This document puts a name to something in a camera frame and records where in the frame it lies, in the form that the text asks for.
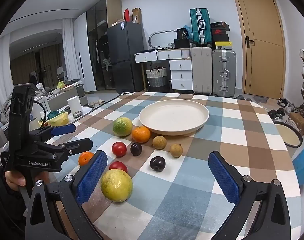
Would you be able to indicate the red tomato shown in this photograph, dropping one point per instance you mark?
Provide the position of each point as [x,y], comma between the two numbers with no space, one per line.
[119,149]
[118,165]

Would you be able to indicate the blue container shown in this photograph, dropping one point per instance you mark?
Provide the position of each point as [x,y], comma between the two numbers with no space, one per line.
[302,166]

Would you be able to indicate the teal suitcase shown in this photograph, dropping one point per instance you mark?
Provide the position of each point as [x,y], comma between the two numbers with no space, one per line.
[200,27]

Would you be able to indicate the dark glass wardrobe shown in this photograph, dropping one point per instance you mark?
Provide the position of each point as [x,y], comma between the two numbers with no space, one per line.
[97,42]

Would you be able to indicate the yellow black shoebox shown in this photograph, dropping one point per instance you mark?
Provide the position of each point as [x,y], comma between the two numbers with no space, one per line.
[223,45]

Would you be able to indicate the small white basket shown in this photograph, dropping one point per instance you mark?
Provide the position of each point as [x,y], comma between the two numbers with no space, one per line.
[171,45]

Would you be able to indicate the white low table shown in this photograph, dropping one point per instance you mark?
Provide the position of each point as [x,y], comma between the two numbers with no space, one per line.
[85,110]

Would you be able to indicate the small silver case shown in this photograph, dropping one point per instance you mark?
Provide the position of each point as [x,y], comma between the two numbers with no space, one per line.
[77,113]

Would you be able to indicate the brown longan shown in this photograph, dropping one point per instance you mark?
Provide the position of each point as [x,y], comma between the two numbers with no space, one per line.
[176,150]
[159,142]

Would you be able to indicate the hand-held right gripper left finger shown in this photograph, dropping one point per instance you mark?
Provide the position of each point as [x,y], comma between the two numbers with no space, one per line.
[92,177]

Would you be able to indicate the yellow bag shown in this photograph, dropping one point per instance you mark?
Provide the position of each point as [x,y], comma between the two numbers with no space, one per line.
[59,120]

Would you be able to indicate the person's left forearm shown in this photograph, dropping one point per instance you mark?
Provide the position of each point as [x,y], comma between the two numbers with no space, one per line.
[4,205]

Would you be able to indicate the small green yellow citrus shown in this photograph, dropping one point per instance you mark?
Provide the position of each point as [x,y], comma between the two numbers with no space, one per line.
[122,127]

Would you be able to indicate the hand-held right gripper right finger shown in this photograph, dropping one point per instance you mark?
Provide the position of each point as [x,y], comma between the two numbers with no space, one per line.
[224,180]

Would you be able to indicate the silver suitcase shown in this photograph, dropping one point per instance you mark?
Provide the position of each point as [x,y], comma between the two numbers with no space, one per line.
[223,72]

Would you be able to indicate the dark grey fridge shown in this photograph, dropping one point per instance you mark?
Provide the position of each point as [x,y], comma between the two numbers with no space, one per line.
[124,55]

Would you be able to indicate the white curtain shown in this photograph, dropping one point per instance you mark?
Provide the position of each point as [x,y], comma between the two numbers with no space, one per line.
[68,45]

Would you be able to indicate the office chair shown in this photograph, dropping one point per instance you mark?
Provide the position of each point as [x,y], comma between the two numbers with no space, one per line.
[62,73]

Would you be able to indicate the brown curtain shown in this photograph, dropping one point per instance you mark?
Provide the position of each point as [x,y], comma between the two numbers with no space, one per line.
[46,62]

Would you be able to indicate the grey floor cloth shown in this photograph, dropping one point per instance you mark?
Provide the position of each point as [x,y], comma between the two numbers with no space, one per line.
[259,99]

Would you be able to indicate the person's left hand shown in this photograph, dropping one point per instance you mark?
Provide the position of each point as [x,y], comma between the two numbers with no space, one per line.
[15,178]

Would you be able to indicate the wicker basket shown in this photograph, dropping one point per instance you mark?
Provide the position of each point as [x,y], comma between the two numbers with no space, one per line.
[155,76]

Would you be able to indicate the dark purple plum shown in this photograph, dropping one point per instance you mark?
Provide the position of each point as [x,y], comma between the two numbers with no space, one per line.
[136,149]
[157,164]

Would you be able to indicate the large yellow green citrus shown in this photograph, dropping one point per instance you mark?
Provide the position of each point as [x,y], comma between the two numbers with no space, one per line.
[116,185]

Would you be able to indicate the black storage box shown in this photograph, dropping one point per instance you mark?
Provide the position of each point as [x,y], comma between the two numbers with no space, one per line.
[182,43]

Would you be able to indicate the white drawer dresser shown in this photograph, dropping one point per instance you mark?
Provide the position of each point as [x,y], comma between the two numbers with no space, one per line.
[180,75]

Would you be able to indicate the arched mirror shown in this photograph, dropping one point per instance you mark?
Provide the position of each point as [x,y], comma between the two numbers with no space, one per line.
[162,38]

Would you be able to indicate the flat cardboard box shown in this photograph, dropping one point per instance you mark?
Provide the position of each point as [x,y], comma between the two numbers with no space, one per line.
[117,22]

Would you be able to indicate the cream round plate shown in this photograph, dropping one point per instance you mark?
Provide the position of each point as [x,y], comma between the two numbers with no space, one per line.
[174,116]

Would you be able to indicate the pile of shoes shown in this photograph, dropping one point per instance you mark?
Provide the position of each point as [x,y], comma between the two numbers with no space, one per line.
[283,102]

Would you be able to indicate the black labelled tub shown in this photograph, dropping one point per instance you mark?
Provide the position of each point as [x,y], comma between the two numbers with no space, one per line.
[182,33]

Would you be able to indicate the beige suitcase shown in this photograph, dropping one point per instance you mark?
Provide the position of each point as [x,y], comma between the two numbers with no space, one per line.
[202,70]

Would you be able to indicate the black red-logo shoebox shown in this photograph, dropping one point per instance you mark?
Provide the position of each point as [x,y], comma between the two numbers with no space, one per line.
[219,35]

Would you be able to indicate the brown cardboard box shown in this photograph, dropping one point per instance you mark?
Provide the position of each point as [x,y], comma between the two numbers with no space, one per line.
[298,121]

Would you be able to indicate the orange mandarin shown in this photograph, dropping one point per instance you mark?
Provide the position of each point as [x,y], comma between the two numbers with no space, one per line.
[141,134]
[84,158]

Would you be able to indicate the tall cardboard box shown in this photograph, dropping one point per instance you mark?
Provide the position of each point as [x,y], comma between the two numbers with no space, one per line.
[136,16]

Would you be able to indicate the blue plastic bag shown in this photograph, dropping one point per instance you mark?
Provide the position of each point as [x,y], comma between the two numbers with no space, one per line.
[189,30]

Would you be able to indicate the white paper roll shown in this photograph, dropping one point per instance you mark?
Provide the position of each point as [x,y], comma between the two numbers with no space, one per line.
[74,105]

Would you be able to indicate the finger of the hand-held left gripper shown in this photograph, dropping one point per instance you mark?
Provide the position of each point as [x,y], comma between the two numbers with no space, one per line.
[77,145]
[64,129]

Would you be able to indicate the white tall cabinet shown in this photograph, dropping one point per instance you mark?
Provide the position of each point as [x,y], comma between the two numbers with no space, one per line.
[83,60]

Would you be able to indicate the beige slipper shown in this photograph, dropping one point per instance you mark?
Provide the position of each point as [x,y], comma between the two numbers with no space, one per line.
[101,101]
[92,104]

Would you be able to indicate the round black-rimmed stool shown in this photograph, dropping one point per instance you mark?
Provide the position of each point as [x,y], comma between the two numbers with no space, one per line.
[287,135]

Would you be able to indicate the wooden door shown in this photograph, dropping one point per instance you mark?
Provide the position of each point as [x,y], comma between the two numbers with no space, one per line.
[262,55]

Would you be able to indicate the red box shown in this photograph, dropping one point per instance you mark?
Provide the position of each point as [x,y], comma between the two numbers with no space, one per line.
[127,15]

